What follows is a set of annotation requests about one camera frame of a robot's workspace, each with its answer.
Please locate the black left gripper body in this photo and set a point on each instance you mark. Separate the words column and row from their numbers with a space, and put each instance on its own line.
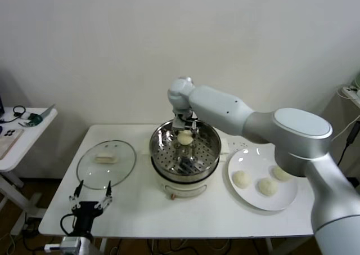
column 84, row 212

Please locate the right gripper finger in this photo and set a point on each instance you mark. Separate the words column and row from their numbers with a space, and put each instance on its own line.
column 177, row 131
column 195, row 129

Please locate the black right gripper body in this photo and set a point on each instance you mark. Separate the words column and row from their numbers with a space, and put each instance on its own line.
column 188, row 121

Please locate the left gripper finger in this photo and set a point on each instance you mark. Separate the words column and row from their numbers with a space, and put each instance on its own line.
column 108, row 196
column 76, row 201

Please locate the white steamed baozi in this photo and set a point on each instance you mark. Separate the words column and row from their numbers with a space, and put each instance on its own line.
column 281, row 174
column 184, row 138
column 242, row 179
column 267, row 187

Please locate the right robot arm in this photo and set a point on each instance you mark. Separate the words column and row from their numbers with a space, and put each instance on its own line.
column 225, row 108

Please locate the stainless steel steamer basket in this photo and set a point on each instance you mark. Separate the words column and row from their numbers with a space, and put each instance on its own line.
column 214, row 151

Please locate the white table leg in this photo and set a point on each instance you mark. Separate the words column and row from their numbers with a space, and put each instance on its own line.
column 103, row 246
column 268, row 246

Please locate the white electric cooking pot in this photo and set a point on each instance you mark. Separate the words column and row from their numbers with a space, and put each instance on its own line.
column 182, row 188

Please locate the white side table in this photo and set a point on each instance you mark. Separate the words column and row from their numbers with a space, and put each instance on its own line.
column 33, row 131

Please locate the green small device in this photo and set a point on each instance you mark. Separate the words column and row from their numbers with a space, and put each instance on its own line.
column 36, row 118

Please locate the white round plate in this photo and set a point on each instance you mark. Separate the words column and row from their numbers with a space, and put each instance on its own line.
column 253, row 201

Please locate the silver clip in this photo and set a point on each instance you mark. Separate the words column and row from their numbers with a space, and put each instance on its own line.
column 24, row 124

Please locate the white phone with lenses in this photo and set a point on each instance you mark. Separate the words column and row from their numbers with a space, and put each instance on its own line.
column 11, row 133

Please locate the grey flat panel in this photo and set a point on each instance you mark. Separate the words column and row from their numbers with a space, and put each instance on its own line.
column 47, row 111

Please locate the white power strip with plugs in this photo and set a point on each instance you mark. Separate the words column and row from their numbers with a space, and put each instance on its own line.
column 350, row 92

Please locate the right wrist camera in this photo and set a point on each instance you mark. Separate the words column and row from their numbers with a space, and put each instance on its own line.
column 177, row 121

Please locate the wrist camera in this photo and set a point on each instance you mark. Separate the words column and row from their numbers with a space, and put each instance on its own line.
column 53, row 248
column 177, row 121

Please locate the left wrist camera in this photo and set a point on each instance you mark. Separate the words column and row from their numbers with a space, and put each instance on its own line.
column 53, row 248

